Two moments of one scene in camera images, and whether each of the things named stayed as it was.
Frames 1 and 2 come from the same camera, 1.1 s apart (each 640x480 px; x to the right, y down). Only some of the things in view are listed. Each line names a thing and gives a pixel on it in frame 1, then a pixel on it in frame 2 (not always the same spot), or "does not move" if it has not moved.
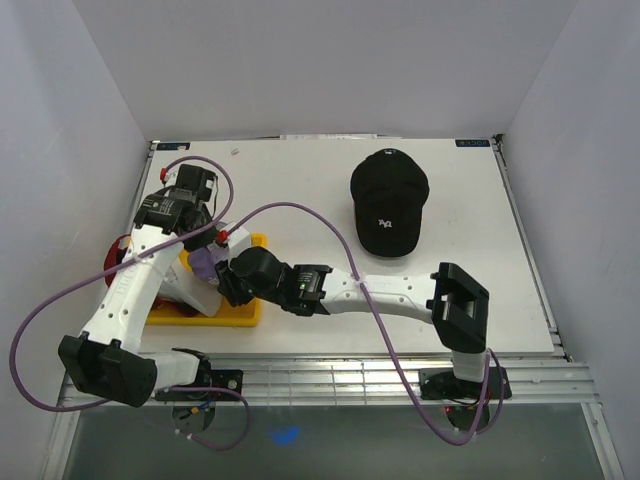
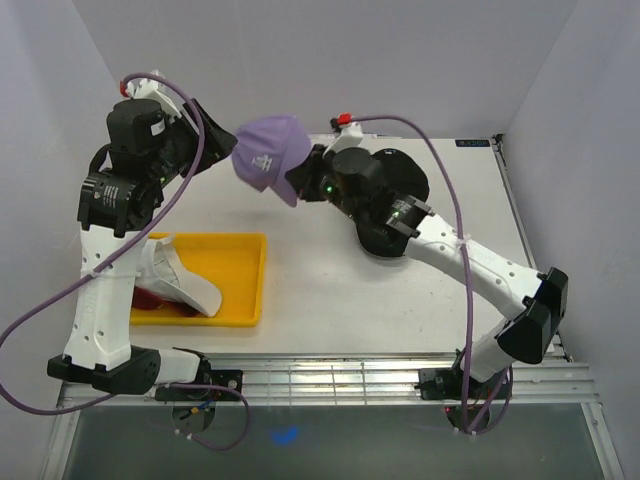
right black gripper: x=229 y=284 → x=303 y=177
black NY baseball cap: x=389 y=189 does not move
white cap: x=181 y=285 does not move
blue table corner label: x=472 y=143 does not move
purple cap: x=203 y=261 → x=266 y=148
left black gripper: x=206 y=238 → x=218 y=142
